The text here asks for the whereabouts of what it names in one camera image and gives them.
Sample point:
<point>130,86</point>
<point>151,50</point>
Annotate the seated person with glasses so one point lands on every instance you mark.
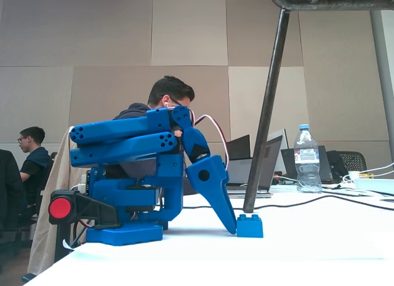
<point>34,166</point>

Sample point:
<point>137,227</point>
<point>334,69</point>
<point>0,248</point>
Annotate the small black laptop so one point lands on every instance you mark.
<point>238,147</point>

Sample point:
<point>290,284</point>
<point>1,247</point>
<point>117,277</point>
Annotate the black clamp with red knob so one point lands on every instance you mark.
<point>61,207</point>

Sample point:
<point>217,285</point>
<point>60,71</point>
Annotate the metal stand frame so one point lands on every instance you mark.
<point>332,0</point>

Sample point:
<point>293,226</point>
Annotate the blue toy brick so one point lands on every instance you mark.
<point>249,227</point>

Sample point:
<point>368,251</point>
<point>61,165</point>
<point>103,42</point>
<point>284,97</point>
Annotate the black mesh office chair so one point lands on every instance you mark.
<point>354,161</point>

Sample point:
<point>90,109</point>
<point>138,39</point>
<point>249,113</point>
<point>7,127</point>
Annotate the silver laptop lid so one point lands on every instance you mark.
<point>284,144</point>

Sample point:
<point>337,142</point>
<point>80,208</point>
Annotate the beige jacket on chair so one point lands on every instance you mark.
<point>49,206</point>

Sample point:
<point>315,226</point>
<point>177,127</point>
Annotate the clear plastic water bottle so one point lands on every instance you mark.
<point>307,163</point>

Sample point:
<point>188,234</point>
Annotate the person in navy hoodie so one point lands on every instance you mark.
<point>166,89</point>

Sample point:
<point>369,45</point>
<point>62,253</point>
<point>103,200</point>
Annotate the grey metal stand leg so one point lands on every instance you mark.
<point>383,83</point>

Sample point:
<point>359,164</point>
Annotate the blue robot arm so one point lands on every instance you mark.
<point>123,129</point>

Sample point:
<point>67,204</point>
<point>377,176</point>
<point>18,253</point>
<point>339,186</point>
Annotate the dark metal stand leg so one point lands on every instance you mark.
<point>267,113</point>

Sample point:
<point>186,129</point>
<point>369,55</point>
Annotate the wide black laptop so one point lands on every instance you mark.
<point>324,163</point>

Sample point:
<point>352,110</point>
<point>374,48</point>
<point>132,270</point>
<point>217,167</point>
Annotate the motor controller board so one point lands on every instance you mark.
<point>86,183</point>

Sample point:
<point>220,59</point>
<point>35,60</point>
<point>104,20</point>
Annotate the silver open laptop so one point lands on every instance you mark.
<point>271,166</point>

